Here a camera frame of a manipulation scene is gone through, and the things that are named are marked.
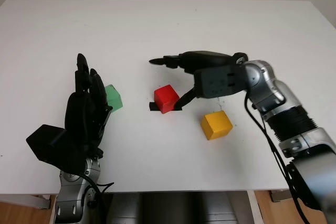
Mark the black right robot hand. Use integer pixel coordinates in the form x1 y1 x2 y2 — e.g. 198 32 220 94
149 50 249 111

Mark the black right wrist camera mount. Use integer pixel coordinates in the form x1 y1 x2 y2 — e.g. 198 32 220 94
193 66 248 100

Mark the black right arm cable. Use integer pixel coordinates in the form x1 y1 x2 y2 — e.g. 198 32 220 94
244 94 317 224

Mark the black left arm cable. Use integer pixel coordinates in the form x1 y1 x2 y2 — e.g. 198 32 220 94
77 173 115 224

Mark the red wooden block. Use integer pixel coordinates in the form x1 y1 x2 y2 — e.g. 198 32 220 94
153 84 181 115

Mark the white table leg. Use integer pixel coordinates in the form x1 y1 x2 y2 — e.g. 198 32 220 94
246 190 265 224

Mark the yellow wooden block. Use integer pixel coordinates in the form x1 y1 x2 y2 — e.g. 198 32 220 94
201 110 234 141

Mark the grey robot lower body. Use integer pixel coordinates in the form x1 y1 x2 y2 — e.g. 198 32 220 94
106 191 238 224

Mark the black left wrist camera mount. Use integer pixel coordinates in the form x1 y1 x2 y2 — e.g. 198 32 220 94
26 124 67 162

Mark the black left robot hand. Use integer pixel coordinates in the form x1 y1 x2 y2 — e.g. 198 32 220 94
52 53 114 175

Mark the green wooden block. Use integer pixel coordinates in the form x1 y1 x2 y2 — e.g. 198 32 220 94
103 84 124 114

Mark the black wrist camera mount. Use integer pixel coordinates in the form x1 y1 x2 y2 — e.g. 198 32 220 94
26 124 67 162
193 66 248 100

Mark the black tape strip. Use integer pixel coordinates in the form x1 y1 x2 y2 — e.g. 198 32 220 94
149 101 183 112

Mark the grey metal table bracket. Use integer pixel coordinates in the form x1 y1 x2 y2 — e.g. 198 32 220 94
270 189 292 204
33 194 52 210

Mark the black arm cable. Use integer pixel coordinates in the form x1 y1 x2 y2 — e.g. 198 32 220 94
77 173 115 224
244 94 317 224

